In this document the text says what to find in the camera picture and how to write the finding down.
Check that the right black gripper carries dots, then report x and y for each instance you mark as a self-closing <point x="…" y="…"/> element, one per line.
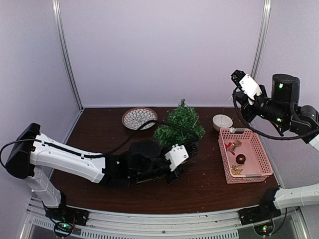
<point x="248" y="115"/>

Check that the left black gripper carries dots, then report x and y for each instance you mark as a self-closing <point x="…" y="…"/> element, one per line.
<point x="171" y="179"/>

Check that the small green christmas tree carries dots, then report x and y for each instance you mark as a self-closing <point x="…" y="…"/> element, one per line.
<point x="182" y="126"/>

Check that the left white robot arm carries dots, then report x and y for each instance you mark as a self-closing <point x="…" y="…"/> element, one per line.
<point x="33" y="149"/>

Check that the white ceramic bowl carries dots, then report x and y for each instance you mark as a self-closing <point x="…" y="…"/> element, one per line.
<point x="221" y="121"/>

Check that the patterned ceramic plate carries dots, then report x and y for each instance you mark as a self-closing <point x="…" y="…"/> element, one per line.
<point x="135" y="117"/>

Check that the red burlap bow ornament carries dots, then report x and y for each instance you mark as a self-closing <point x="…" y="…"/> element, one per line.
<point x="232" y="146"/>

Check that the red bauble ornament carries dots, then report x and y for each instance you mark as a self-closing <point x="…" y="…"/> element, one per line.
<point x="241" y="159"/>

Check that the pink plastic basket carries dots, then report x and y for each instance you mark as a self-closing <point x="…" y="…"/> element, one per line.
<point x="257" y="167"/>

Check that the gold star ornament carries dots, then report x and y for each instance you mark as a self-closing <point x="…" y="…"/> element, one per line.
<point x="236" y="170"/>

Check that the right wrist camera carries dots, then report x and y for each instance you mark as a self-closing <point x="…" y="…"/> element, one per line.
<point x="247" y="85"/>

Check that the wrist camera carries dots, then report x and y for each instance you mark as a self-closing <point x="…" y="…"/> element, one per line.
<point x="247" y="85"/>
<point x="179" y="154"/>

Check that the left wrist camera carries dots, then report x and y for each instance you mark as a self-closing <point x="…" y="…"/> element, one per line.
<point x="179" y="154"/>

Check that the right aluminium frame post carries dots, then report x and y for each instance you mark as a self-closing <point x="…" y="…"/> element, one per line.
<point x="264" y="26"/>

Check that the aluminium frame post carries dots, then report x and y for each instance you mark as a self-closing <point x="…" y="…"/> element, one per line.
<point x="66" y="59"/>
<point x="264" y="26"/>

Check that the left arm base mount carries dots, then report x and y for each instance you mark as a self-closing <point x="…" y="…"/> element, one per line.
<point x="69" y="215"/>

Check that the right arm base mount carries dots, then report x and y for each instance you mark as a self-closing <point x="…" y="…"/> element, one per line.
<point x="257" y="214"/>

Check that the left aluminium frame post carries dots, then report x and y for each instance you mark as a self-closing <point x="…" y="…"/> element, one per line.
<point x="66" y="59"/>

